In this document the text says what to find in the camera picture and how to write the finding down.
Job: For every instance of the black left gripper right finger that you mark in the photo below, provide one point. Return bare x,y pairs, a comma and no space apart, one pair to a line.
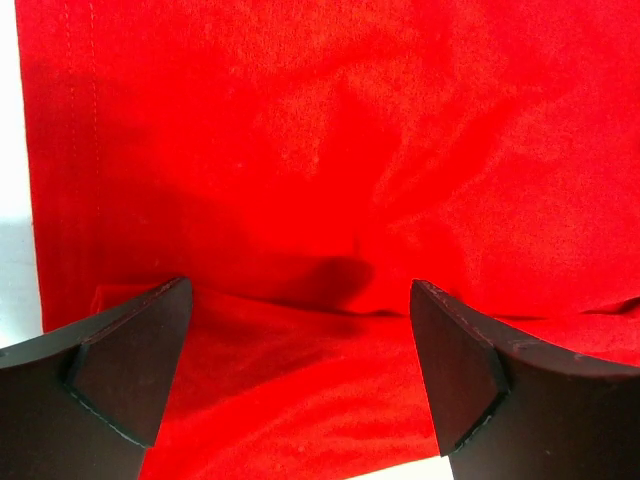
508,405

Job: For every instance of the red t-shirt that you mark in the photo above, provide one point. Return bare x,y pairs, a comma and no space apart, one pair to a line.
302,162

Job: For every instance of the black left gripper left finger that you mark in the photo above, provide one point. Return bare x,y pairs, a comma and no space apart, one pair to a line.
86,401

